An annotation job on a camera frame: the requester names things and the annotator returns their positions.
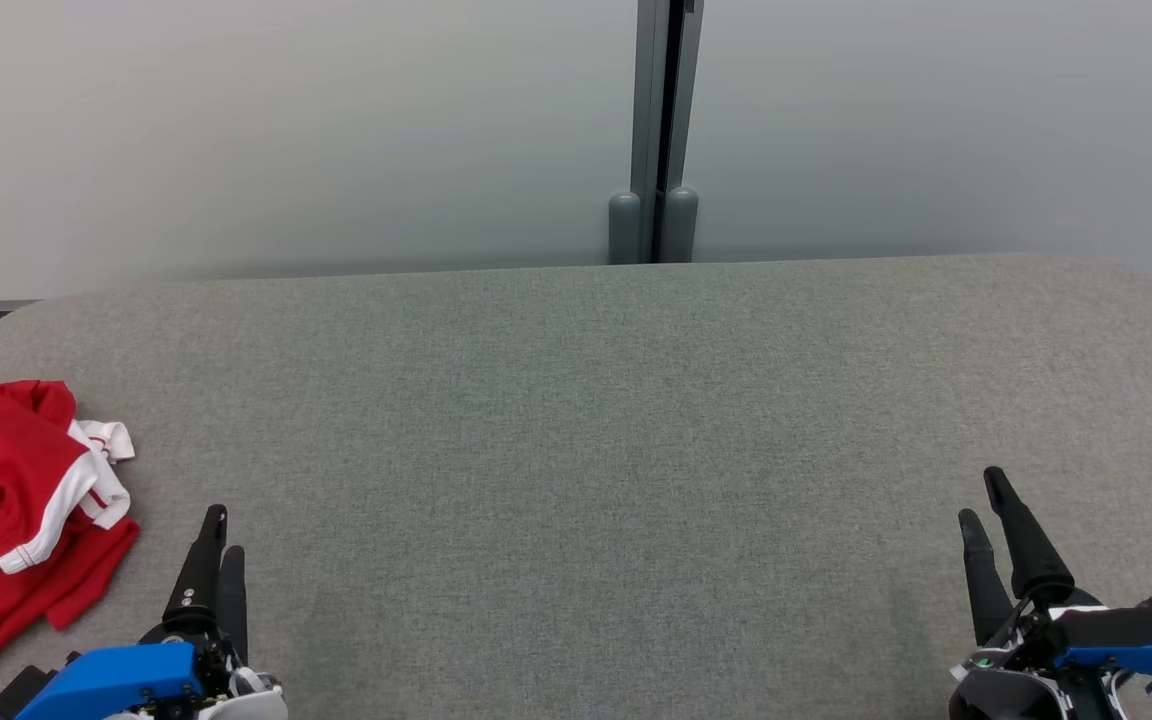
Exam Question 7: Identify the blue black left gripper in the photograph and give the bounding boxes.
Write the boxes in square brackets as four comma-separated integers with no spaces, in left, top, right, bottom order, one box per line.
[16,505,249,720]

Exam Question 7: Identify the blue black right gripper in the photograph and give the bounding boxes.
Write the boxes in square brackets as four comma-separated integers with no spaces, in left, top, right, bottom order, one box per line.
[958,467,1152,720]

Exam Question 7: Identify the red basketball jersey white trim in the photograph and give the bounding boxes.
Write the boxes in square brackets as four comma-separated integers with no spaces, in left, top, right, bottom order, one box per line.
[0,379,137,576]

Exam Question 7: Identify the grey partition post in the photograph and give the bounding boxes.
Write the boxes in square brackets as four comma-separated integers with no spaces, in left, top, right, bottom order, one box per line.
[608,0,705,265]

